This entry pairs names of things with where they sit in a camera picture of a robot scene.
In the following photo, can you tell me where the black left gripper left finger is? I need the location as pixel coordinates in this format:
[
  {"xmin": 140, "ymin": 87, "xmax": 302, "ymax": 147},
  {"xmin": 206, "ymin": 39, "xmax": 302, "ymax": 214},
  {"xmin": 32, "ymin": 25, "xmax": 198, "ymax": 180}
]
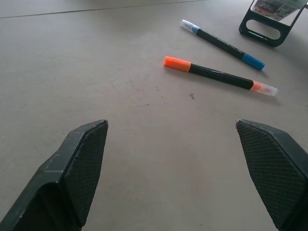
[{"xmin": 0, "ymin": 119, "xmax": 109, "ymax": 231}]

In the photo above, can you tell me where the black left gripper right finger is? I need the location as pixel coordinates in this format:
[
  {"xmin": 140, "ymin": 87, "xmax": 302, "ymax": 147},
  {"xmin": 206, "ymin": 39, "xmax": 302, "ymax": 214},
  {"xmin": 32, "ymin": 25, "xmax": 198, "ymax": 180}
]
[{"xmin": 236, "ymin": 118, "xmax": 308, "ymax": 231}]

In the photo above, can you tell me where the orange capped black marker pen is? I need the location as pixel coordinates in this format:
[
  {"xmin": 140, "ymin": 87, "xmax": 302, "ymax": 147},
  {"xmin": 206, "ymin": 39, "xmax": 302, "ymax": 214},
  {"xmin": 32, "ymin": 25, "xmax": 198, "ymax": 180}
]
[{"xmin": 163, "ymin": 56, "xmax": 279, "ymax": 97}]

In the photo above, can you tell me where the blue capped black marker pen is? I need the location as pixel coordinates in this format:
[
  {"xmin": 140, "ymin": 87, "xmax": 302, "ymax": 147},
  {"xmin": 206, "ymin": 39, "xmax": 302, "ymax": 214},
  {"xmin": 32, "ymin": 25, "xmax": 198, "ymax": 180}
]
[{"xmin": 180, "ymin": 19, "xmax": 266, "ymax": 71}]

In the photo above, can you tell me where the black stand with container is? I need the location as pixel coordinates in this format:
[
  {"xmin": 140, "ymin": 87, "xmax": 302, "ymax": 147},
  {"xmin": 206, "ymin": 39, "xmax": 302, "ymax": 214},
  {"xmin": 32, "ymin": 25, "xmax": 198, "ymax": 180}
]
[{"xmin": 238, "ymin": 0, "xmax": 308, "ymax": 48}]

